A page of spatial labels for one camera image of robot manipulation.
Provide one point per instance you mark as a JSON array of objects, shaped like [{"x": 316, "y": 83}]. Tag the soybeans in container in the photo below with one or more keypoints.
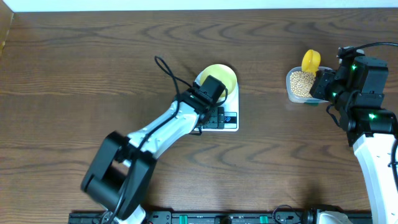
[{"x": 301, "y": 83}]

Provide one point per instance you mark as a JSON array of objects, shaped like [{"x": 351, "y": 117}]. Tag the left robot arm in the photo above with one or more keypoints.
[{"x": 120, "y": 172}]

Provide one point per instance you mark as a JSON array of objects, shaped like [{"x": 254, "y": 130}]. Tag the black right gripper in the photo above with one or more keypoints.
[{"x": 323, "y": 77}]

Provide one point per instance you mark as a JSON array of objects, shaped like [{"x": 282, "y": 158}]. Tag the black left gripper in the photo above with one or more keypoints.
[{"x": 217, "y": 120}]

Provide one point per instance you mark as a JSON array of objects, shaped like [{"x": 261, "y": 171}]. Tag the white kitchen scale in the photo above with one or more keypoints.
[{"x": 231, "y": 115}]

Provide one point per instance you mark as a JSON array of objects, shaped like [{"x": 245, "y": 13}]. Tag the clear plastic container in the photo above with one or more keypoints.
[{"x": 294, "y": 98}]

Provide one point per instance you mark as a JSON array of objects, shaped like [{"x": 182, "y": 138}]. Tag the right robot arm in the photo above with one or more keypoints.
[{"x": 355, "y": 90}]

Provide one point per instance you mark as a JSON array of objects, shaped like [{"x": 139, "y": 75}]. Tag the yellow bowl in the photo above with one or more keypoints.
[{"x": 224, "y": 74}]

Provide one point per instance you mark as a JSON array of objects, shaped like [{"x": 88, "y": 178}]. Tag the yellow measuring scoop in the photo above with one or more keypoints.
[{"x": 311, "y": 61}]

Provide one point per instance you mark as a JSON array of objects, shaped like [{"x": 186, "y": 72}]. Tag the green tape label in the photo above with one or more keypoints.
[{"x": 312, "y": 103}]

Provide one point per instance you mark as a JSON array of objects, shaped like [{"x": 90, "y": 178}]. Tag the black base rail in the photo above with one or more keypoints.
[{"x": 282, "y": 214}]

